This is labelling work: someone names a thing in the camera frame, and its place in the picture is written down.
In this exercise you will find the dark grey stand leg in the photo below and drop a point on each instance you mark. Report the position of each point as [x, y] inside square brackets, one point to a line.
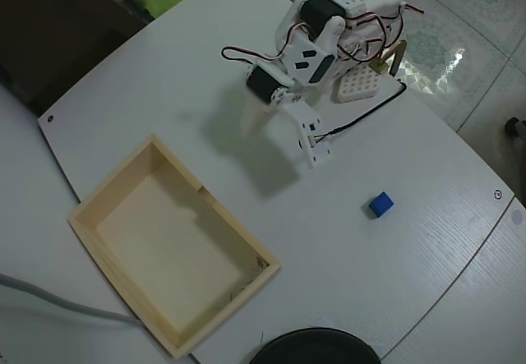
[511, 126]

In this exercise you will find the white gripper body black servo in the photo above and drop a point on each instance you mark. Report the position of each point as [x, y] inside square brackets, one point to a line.
[263, 85]

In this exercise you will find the small blue cube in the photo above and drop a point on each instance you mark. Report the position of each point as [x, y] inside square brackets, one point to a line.
[380, 204]

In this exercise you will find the light wooden box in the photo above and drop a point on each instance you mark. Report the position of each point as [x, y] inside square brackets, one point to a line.
[176, 236]

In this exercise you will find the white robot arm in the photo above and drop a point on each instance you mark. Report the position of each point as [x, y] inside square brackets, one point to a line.
[345, 0]

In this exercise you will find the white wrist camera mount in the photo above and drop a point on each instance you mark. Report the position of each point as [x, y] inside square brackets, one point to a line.
[306, 130]

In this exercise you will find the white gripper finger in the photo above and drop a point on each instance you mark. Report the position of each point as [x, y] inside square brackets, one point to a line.
[255, 117]

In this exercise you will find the black round bowl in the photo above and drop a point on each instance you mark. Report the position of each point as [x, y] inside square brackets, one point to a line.
[316, 347]

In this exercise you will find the dark brown furniture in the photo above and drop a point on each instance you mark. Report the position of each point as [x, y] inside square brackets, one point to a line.
[61, 31]

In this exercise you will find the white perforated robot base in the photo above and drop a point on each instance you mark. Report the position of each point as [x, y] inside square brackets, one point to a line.
[355, 84]

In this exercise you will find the brass table clamp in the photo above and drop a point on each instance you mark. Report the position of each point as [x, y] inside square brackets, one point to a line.
[380, 66]

